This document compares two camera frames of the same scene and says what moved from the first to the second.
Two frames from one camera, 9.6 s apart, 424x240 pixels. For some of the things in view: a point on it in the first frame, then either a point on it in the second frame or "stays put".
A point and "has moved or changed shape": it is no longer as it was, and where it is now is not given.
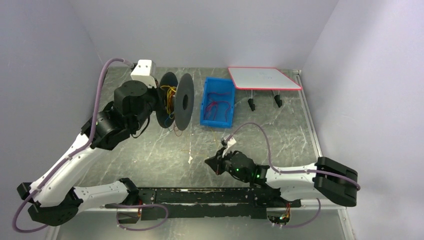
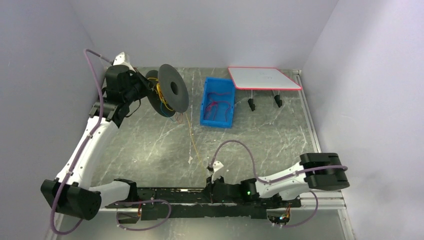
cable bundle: [171, 92] has moved or changed shape
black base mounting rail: [181, 203] stays put
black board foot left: [252, 105] stays put
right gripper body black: [224, 163] to [214, 187]
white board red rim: [262, 78] stays put
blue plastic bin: [217, 104] stays put
